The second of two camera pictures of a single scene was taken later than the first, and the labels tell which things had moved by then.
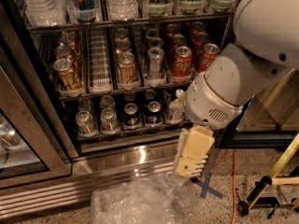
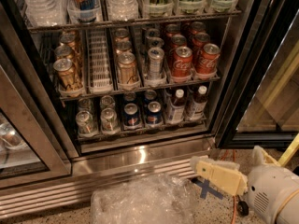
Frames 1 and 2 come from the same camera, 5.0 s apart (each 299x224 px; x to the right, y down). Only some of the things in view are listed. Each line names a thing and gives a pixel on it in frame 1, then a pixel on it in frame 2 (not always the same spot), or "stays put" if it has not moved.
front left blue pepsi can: (131, 119) stays put
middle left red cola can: (177, 40) stays put
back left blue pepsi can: (129, 96) stays put
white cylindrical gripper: (207, 105) -> (270, 187)
